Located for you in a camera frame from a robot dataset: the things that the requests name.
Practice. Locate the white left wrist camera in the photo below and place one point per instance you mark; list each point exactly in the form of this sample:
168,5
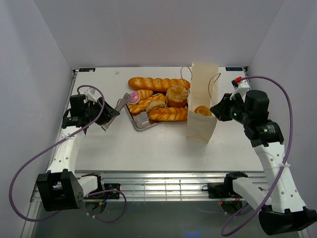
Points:
90,94

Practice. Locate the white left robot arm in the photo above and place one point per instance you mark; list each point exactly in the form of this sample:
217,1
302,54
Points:
58,186

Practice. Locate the twisted fake bread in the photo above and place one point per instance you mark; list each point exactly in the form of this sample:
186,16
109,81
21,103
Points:
136,108
172,114

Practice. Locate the aluminium frame rail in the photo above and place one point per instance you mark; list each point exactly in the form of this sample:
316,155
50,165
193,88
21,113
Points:
161,186

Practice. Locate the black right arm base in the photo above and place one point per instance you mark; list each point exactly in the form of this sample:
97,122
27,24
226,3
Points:
217,190

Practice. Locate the round sesame fake bread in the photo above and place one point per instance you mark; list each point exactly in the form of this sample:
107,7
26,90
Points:
177,96

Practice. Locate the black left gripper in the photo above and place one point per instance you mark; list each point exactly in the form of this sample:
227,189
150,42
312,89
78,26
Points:
108,114

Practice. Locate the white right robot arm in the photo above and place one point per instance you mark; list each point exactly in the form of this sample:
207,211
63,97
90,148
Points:
281,209

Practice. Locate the twisted fake bread front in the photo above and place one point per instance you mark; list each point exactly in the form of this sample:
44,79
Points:
172,114

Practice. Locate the silver metal tray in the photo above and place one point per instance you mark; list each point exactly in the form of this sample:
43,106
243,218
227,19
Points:
140,121

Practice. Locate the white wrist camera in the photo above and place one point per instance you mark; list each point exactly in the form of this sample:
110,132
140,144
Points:
90,94
241,87

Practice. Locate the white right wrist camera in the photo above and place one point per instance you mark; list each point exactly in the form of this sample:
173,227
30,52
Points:
241,87

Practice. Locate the long fake baguette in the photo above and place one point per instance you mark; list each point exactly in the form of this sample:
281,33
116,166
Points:
156,84

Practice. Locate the pink frosted fake donut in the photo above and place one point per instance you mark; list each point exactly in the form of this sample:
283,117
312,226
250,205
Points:
134,98

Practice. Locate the twisted fake bread middle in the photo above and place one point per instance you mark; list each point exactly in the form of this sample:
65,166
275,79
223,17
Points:
136,108

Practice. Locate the pale shell fake bread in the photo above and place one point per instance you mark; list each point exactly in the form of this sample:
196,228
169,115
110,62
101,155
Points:
155,104

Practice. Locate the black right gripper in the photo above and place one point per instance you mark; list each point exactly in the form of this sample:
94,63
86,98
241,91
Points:
219,110

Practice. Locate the silver metal tongs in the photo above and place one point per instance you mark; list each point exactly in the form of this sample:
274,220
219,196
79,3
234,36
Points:
119,106

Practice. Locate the fake bagel in bag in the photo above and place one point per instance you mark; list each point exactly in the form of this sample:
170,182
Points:
202,111

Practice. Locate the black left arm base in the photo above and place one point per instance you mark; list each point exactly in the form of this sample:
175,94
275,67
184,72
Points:
111,190

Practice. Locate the small striped fake bread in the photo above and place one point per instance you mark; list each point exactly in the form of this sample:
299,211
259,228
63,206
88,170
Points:
144,94

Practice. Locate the cream paper bag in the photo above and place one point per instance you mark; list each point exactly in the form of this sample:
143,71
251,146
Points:
203,94

